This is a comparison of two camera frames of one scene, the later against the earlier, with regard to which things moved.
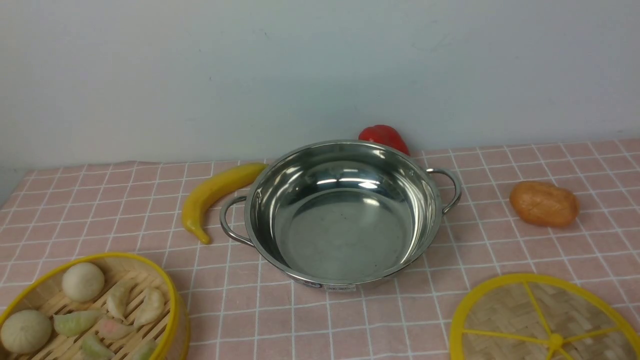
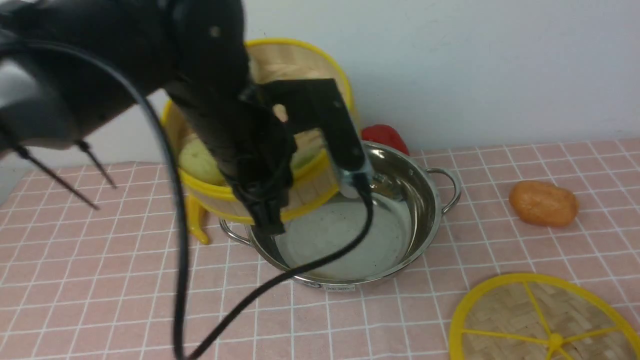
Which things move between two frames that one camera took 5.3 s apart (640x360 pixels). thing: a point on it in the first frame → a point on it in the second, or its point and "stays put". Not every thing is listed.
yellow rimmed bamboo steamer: [102, 306] → [206, 188]
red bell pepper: [385, 135] stays put
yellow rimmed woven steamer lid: [532, 316] stays put
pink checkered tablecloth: [570, 210] stays put
